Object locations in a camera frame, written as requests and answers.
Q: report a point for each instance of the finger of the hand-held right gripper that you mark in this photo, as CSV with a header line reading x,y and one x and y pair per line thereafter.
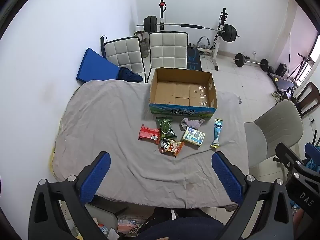
x,y
287,153
312,151

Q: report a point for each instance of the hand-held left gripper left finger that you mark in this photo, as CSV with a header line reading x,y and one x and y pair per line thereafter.
x,y
97,177

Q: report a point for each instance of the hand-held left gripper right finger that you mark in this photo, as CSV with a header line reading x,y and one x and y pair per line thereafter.
x,y
226,178

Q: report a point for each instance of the long blue snack packet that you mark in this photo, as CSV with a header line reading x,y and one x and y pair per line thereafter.
x,y
217,132

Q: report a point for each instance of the small white blue box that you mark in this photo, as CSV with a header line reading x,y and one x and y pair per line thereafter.
x,y
193,137

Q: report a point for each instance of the orange panda snack packet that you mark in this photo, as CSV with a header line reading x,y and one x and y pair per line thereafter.
x,y
170,147

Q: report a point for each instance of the grey purple socks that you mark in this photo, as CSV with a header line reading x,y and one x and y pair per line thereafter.
x,y
191,123

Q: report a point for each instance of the red snack packet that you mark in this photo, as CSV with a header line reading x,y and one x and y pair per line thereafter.
x,y
148,133

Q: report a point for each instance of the green snack packet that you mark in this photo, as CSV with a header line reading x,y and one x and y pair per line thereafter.
x,y
165,127

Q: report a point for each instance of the printed cardboard box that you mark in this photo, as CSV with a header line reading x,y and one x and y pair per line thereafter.
x,y
180,92

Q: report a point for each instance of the person's right forearm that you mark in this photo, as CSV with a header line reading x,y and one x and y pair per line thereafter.
x,y
298,218

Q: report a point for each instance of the blue clothing pile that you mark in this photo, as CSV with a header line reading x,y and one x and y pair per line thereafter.
x,y
313,166

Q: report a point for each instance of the grey plastic chair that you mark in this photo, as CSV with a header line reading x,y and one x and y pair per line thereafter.
x,y
272,127

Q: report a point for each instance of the grey stool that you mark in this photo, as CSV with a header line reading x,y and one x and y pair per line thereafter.
x,y
105,215

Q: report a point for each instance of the grey tablecloth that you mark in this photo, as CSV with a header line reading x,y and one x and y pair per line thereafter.
x,y
112,130

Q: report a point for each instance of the white shoe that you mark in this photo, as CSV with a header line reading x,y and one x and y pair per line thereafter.
x,y
279,98
275,94

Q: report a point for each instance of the dark wooden chair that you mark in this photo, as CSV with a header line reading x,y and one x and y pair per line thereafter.
x,y
291,96

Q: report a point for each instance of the pink printed packet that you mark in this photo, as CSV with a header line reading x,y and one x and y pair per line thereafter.
x,y
130,228

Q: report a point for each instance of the person's dark clothing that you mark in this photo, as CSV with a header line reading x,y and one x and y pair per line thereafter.
x,y
180,227

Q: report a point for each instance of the treadmill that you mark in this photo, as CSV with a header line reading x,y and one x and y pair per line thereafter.
x,y
281,81

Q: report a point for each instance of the black speaker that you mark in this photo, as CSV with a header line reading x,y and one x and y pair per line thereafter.
x,y
282,69

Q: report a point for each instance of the black weight plate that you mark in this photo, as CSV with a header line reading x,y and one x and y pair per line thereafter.
x,y
271,68

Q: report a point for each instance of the black folding stand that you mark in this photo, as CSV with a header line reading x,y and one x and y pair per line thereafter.
x,y
303,62

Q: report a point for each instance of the thin black pole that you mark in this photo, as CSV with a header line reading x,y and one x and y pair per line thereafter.
x,y
289,52

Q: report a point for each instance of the window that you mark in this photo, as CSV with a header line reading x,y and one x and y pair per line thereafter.
x,y
315,47

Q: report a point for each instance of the short barbell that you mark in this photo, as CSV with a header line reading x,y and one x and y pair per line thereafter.
x,y
240,60

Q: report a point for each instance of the dark blue cloth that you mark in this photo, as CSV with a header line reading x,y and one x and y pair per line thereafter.
x,y
128,75

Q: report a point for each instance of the blue foam mat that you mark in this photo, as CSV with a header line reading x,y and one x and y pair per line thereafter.
x,y
95,66

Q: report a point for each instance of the black blue weight bench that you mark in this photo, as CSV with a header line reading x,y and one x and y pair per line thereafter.
x,y
193,60

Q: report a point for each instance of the white quilted chair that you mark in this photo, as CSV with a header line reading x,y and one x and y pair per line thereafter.
x,y
167,50
122,53

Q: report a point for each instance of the white barbell rack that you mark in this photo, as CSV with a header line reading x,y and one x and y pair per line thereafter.
x,y
217,47

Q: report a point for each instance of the black pole bag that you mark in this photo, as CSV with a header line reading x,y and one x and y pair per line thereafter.
x,y
103,45

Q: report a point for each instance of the grey plastic container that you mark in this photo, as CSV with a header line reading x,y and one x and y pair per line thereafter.
x,y
143,48

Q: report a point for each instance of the long barbell with black plates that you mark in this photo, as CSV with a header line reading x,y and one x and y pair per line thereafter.
x,y
190,25

